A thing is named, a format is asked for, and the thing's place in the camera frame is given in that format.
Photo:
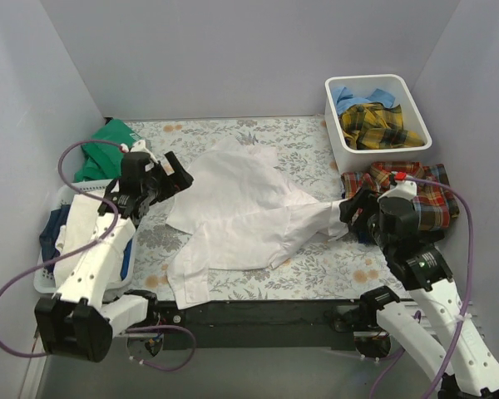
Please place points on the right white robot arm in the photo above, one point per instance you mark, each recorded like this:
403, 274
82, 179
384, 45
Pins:
452, 353

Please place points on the floral table cloth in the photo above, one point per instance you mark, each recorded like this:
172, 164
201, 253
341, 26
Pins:
322, 269

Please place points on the red plaid shirt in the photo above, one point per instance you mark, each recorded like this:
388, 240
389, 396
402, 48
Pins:
437, 207

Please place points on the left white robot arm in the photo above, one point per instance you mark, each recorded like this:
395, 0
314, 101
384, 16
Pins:
75, 321

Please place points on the blue shirt in bin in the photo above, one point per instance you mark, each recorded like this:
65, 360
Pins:
343, 98

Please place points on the aluminium frame rail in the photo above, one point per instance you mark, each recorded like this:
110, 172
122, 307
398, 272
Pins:
38, 350

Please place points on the green shirt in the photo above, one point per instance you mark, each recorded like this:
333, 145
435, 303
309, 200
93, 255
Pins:
103, 161

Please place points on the white laundry basket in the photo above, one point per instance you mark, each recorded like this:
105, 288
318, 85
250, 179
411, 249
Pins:
44, 281

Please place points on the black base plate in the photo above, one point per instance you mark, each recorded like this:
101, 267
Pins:
335, 324

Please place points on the yellow plaid shirt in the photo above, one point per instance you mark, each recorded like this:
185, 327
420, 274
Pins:
371, 126

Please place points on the white long sleeve shirt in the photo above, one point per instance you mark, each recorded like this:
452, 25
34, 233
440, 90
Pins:
241, 214

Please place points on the dark blue garment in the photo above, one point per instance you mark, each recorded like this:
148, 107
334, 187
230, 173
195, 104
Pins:
48, 237

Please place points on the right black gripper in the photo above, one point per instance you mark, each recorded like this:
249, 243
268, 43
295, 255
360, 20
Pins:
358, 210

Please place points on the white plastic bin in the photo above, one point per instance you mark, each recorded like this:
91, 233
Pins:
356, 160

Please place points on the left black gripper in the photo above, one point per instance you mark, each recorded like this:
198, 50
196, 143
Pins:
166, 183

